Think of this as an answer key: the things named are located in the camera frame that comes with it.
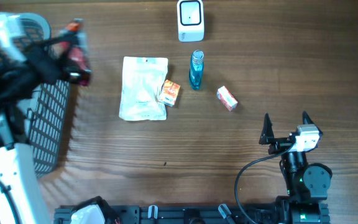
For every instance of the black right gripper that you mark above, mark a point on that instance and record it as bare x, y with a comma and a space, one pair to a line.
279, 144

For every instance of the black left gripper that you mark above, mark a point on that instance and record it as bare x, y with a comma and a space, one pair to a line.
41, 59

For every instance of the red dark small package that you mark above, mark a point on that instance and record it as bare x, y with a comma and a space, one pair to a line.
73, 59

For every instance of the red white small box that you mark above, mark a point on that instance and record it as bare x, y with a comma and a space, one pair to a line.
226, 98

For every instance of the white plastic pouch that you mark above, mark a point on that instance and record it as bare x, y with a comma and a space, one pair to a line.
142, 81

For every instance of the blue liquid plastic bottle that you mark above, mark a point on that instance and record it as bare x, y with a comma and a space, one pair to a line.
196, 69

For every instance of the orange snack packet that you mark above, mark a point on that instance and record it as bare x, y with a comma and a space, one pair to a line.
169, 93

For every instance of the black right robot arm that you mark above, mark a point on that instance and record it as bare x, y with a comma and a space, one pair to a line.
307, 184

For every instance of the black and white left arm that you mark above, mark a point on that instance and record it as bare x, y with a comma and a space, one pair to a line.
21, 200

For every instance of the white barcode scanner box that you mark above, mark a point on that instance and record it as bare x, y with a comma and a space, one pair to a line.
190, 20

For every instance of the grey plastic mesh basket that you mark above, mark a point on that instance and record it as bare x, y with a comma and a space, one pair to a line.
45, 112

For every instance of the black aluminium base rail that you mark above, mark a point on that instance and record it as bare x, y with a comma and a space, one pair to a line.
95, 210

